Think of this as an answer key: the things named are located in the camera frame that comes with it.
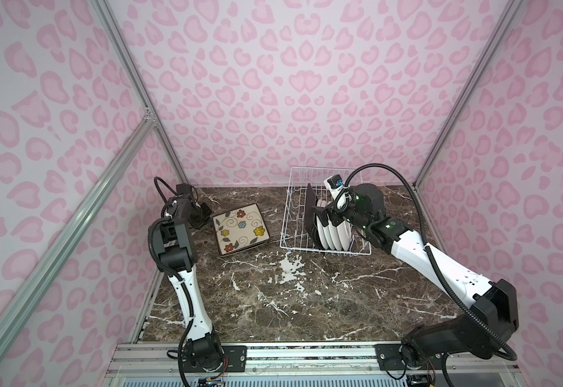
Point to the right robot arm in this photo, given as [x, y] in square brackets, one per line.
[489, 310]

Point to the white round plate patterned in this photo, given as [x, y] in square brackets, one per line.
[347, 235]

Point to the aluminium frame strut left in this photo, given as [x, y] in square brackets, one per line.
[28, 297]

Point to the aluminium corner post left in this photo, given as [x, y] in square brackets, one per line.
[109, 23]

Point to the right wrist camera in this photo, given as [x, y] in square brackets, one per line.
[338, 191]

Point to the aluminium corner post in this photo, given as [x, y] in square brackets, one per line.
[109, 23]
[507, 20]

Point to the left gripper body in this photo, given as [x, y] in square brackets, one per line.
[199, 212]

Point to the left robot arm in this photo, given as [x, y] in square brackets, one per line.
[172, 249]

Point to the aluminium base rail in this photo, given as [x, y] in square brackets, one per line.
[325, 363]

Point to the white wire dish rack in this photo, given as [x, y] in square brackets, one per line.
[303, 228]

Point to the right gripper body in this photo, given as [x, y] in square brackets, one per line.
[324, 213]

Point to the aluminium corner post right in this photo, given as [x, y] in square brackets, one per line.
[507, 20]

